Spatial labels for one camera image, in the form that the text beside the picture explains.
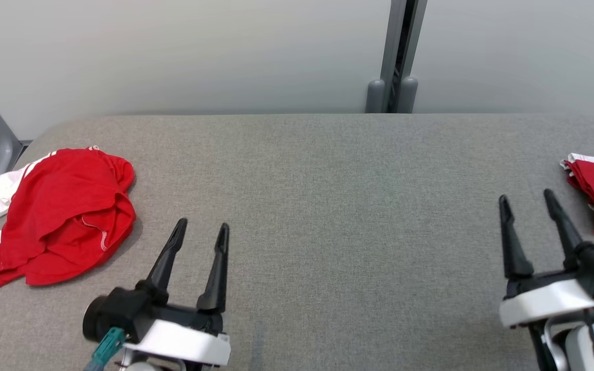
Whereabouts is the red and white basketball jersey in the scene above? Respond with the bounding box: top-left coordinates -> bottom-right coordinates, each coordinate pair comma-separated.
0,146 -> 137,290

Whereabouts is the grey partition post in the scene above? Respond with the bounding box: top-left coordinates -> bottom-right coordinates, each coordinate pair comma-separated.
379,0 -> 428,114

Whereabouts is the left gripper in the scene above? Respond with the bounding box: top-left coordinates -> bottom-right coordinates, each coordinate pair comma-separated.
122,217 -> 232,367

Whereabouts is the grey cylindrical post foot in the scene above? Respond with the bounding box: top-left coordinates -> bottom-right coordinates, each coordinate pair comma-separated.
398,76 -> 419,114

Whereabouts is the grey vertical post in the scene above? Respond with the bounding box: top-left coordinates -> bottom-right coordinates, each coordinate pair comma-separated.
365,78 -> 386,114

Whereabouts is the teal left camera connector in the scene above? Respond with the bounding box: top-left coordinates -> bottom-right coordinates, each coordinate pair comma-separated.
83,327 -> 126,371

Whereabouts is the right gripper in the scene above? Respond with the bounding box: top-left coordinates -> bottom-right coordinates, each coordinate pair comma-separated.
498,189 -> 594,329

